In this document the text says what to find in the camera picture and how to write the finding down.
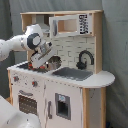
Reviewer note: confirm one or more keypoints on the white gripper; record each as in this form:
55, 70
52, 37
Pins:
43, 54

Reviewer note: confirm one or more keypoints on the small metal pot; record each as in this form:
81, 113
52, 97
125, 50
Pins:
53, 63

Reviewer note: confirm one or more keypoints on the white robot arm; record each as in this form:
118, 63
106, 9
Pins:
32, 39

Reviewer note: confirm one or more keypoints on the wooden toy kitchen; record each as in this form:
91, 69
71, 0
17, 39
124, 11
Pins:
87, 97

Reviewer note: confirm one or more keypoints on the black toy stovetop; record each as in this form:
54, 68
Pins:
30, 67

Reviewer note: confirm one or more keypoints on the grey range hood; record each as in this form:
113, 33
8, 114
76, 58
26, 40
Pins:
44, 19

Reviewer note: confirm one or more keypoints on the grey toy sink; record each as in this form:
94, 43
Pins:
71, 73

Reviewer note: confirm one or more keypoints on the red right stove knob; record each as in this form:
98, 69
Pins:
34, 83

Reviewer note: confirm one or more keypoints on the red stove knob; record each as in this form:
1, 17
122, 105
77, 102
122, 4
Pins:
16, 78
34, 83

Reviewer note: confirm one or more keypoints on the black toy faucet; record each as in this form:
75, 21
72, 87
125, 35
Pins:
82, 63

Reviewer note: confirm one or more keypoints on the red left stove knob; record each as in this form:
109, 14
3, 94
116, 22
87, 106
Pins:
16, 78

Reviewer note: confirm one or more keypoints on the white microwave door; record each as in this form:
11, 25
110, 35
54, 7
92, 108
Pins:
71, 25

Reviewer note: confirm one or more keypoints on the grey ice dispenser panel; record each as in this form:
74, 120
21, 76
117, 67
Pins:
63, 107

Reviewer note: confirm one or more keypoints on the toy oven door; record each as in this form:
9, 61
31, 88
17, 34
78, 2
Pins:
27, 103

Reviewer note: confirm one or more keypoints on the grey cabinet door handle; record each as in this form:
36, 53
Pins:
49, 110

